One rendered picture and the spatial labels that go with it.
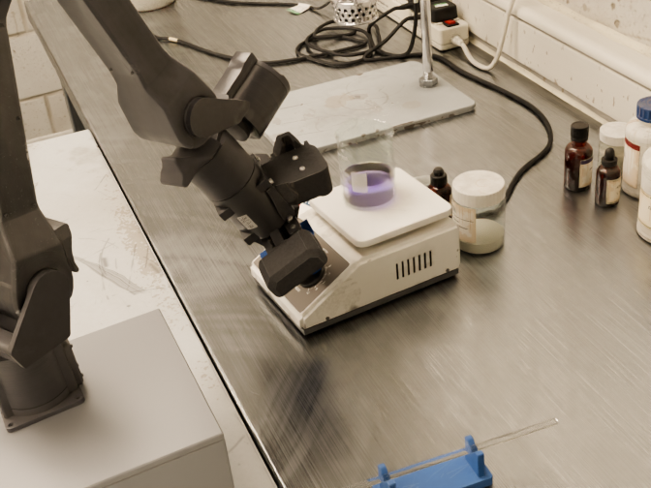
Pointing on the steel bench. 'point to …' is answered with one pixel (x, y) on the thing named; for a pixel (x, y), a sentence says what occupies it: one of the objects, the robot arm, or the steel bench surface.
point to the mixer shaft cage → (346, 11)
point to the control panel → (298, 296)
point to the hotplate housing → (374, 271)
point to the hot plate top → (395, 216)
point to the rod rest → (446, 473)
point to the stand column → (426, 46)
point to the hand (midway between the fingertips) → (297, 249)
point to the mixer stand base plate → (366, 104)
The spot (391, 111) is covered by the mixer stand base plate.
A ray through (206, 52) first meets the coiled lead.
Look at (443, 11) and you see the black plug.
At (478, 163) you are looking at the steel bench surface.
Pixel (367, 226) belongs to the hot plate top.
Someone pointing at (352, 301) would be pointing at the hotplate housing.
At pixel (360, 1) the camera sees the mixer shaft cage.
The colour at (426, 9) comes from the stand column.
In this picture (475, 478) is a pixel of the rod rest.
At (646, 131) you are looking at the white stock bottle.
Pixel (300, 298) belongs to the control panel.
